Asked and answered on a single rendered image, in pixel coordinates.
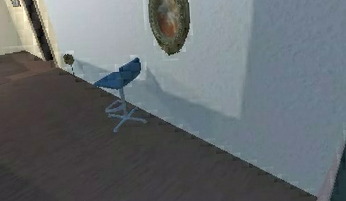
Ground oval gold framed picture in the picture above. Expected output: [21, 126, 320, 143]
[147, 0, 193, 58]

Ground small olive house plant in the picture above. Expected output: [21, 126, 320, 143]
[62, 52, 77, 75]

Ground blue swivel stool chair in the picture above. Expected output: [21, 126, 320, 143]
[91, 56, 149, 134]

